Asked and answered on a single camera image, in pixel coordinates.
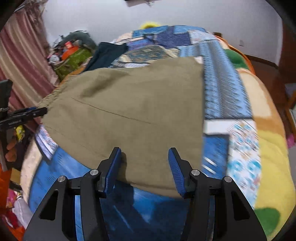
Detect khaki olive pants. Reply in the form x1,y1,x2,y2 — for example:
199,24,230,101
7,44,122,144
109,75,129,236
42,57,204,197

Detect person left hand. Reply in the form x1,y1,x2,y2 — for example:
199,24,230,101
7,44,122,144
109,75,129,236
5,137,17,162

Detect yellow orange fleece blanket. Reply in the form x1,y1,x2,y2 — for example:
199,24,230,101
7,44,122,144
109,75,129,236
218,38,295,240

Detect striped pink curtain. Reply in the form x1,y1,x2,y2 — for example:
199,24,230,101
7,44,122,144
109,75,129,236
1,4,58,109

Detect blue patchwork bedspread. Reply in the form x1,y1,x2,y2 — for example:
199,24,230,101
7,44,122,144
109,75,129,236
29,26,253,240

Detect orange red box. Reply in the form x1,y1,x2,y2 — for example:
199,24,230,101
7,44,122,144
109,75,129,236
61,41,79,61

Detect green patterned storage bag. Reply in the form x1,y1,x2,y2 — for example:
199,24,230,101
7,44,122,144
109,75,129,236
52,48,92,81

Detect dark navy folded garment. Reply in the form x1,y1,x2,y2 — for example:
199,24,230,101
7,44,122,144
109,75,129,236
83,42,128,72

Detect yellow curved headboard tube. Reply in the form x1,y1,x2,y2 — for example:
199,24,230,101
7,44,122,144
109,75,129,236
140,22,161,30

